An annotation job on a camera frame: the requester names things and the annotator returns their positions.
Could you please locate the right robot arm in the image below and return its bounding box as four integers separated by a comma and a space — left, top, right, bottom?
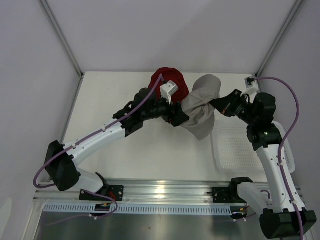
210, 89, 317, 239

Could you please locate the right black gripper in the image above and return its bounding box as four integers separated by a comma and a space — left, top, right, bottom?
209, 89, 258, 126

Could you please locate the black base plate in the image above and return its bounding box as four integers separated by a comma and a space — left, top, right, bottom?
211, 187, 237, 204
79, 185, 125, 202

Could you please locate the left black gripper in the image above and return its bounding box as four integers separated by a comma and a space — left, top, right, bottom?
141, 93, 189, 127

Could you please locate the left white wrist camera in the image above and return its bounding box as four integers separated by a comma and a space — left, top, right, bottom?
160, 80, 179, 104

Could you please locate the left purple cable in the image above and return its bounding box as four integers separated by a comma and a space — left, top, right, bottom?
33, 73, 165, 223

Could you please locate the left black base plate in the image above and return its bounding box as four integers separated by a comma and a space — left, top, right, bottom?
79, 185, 125, 202

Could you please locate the red cap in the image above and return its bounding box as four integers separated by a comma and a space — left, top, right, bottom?
148, 67, 189, 104

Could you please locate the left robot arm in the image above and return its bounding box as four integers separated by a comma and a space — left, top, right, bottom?
44, 88, 190, 201

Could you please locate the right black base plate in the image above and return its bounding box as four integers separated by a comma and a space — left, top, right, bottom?
211, 187, 237, 204

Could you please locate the left aluminium frame post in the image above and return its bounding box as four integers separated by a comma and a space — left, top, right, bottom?
37, 0, 84, 78

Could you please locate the aluminium mounting rail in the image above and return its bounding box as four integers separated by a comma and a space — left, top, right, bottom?
32, 179, 229, 205

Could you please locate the aluminium frame post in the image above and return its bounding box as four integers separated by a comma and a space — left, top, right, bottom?
37, 0, 84, 78
253, 0, 306, 77

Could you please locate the right aluminium frame post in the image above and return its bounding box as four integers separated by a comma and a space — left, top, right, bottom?
253, 0, 306, 77

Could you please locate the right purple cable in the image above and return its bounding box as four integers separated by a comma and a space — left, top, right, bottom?
233, 76, 305, 240

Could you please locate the white plastic basket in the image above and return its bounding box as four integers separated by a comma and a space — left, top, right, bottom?
211, 119, 296, 175

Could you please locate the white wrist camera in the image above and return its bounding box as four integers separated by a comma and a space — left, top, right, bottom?
241, 76, 259, 96
160, 80, 179, 104

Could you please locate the grey bucket hat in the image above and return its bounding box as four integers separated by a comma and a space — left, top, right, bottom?
180, 74, 222, 141

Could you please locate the white slotted cable duct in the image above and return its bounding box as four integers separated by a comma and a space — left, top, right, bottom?
43, 202, 245, 216

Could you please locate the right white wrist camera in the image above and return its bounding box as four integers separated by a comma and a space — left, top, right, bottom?
241, 76, 259, 96

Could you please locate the purple cable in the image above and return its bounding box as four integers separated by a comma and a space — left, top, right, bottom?
33, 73, 165, 223
233, 76, 305, 240

